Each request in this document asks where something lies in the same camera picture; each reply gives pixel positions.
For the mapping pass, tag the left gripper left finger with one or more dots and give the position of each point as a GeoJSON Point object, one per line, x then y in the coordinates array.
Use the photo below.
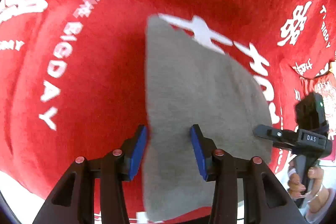
{"type": "Point", "coordinates": [72, 198]}

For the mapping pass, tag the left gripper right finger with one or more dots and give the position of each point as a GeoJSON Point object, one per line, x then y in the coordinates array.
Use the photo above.
{"type": "Point", "coordinates": [265, 199]}

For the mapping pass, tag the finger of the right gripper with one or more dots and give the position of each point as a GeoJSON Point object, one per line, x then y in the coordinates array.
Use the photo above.
{"type": "Point", "coordinates": [277, 136]}

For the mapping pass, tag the grey knit sweater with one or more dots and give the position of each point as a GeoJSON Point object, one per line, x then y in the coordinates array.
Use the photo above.
{"type": "Point", "coordinates": [188, 84]}

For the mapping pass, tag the red patterned pillow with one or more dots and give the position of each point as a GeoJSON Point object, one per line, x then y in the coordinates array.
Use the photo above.
{"type": "Point", "coordinates": [325, 86]}

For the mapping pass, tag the red printed bed blanket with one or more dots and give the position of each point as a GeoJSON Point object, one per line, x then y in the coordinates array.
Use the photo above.
{"type": "Point", "coordinates": [73, 74]}

